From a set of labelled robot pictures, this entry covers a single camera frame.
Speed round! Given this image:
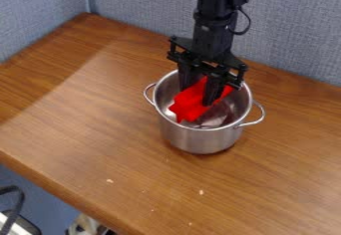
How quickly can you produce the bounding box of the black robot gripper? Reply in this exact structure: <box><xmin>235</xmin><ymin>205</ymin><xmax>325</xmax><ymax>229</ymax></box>
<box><xmin>168</xmin><ymin>13</ymin><xmax>248</xmax><ymax>107</ymax></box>

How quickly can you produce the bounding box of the red rectangular block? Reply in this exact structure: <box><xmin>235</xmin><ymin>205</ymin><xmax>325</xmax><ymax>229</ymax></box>
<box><xmin>169</xmin><ymin>77</ymin><xmax>233</xmax><ymax>122</ymax></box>

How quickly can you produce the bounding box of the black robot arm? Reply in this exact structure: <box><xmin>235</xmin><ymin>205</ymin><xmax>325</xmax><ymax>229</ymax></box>
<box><xmin>168</xmin><ymin>0</ymin><xmax>252</xmax><ymax>107</ymax></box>

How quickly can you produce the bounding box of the stainless steel pot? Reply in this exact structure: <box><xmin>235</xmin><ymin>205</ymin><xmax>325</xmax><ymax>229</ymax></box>
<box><xmin>144</xmin><ymin>71</ymin><xmax>267</xmax><ymax>154</ymax></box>

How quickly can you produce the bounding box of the white object below table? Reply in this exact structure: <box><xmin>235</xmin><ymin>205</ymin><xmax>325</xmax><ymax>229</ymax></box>
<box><xmin>65</xmin><ymin>214</ymin><xmax>118</xmax><ymax>235</ymax></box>

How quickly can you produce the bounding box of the black and grey corner object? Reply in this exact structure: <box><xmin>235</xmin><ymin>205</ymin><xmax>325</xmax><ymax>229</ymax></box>
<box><xmin>0</xmin><ymin>212</ymin><xmax>42</xmax><ymax>235</ymax></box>

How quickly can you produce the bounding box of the black cable loop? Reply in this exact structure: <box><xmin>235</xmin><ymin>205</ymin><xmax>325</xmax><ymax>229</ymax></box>
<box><xmin>0</xmin><ymin>185</ymin><xmax>27</xmax><ymax>235</ymax></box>

